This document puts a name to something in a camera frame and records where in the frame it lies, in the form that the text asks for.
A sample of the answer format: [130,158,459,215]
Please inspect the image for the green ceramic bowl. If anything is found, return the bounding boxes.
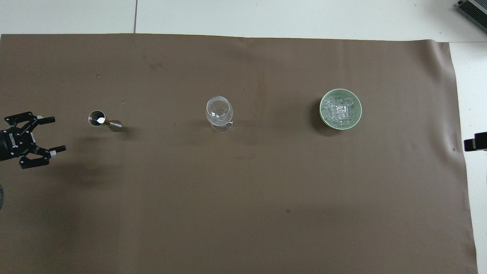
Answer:
[319,88,363,131]

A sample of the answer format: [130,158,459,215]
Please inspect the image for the grey metal device box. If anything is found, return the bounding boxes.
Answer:
[457,0,487,22]

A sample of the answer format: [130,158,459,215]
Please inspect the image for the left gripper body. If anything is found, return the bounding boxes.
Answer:
[0,129,32,161]

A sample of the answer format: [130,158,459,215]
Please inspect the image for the clear wine glass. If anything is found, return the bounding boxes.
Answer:
[205,96,234,134]

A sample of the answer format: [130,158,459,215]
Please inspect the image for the clear ice cubes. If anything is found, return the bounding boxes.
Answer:
[323,96,357,127]

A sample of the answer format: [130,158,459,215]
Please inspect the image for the steel double jigger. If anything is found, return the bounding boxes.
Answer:
[88,110,123,133]

